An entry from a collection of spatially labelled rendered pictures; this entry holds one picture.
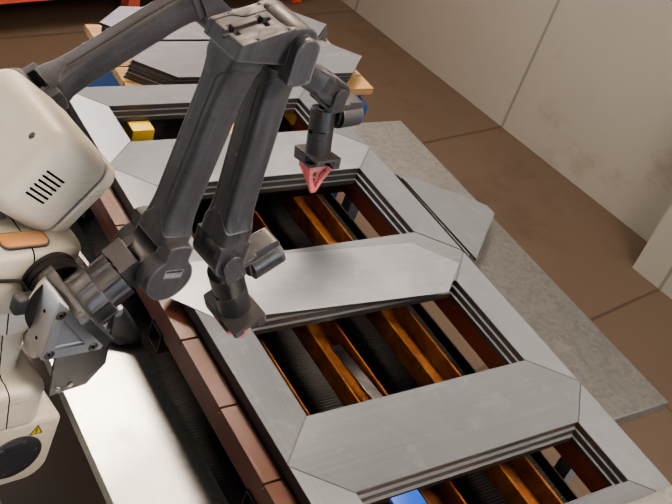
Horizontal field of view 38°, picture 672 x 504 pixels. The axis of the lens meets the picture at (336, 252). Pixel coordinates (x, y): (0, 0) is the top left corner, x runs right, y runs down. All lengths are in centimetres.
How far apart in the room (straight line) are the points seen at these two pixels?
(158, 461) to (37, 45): 288
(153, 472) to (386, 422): 45
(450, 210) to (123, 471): 120
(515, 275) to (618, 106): 212
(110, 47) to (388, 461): 88
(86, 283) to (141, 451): 60
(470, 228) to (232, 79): 142
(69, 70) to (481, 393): 101
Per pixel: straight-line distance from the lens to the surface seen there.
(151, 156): 234
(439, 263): 230
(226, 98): 128
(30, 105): 145
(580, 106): 470
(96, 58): 172
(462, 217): 262
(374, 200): 247
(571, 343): 245
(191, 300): 197
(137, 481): 187
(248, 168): 140
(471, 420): 195
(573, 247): 430
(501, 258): 261
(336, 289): 210
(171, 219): 137
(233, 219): 145
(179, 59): 279
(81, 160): 142
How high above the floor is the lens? 215
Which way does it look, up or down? 36 degrees down
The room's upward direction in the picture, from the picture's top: 20 degrees clockwise
